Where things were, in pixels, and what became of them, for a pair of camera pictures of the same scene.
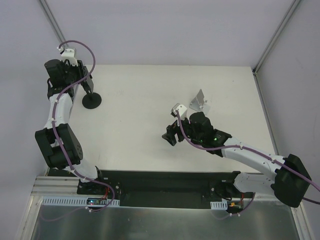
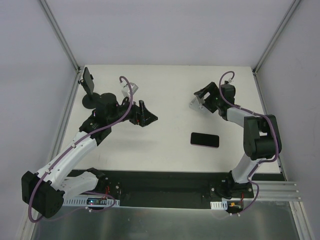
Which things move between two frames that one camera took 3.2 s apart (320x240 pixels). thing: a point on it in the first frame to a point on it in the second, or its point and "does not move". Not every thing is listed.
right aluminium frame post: [296, 2] does not move
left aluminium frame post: [52, 22] does not move
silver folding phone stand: [199, 104] does not move
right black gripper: [177, 132] to [211, 100]
